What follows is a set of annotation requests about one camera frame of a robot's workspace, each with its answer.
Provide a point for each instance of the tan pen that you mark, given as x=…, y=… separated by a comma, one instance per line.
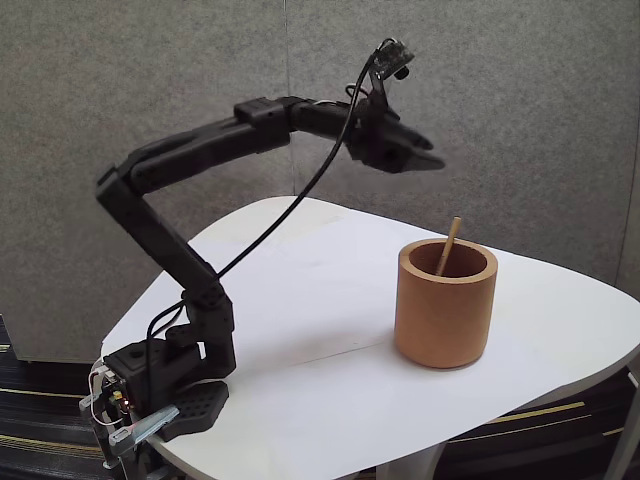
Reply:
x=451, y=237

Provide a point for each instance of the brown cylindrical pen holder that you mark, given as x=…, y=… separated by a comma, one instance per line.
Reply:
x=440, y=320

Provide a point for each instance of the grey felt partition panel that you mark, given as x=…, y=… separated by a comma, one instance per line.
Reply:
x=475, y=75
x=125, y=100

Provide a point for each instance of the white table leg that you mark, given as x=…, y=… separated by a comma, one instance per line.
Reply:
x=625, y=450
x=400, y=465

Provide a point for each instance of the silver table clamp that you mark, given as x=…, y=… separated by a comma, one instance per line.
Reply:
x=155, y=420

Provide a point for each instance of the small camera circuit board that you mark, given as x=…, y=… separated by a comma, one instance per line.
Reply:
x=392, y=57

